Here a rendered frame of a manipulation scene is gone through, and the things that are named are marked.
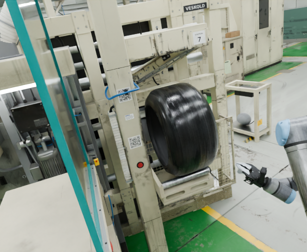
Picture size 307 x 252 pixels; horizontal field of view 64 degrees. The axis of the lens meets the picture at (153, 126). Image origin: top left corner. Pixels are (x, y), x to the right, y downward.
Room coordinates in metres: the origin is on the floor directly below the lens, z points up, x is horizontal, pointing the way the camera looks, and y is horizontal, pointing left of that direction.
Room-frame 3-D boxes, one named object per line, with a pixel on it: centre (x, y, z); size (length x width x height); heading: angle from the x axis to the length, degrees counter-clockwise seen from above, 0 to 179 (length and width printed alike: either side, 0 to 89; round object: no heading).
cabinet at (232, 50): (5.90, -1.89, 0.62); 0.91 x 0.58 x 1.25; 121
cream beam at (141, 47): (1.78, -0.15, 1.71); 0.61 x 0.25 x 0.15; 104
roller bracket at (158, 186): (1.41, 0.07, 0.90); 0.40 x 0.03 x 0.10; 14
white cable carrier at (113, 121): (1.33, 0.22, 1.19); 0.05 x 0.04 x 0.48; 14
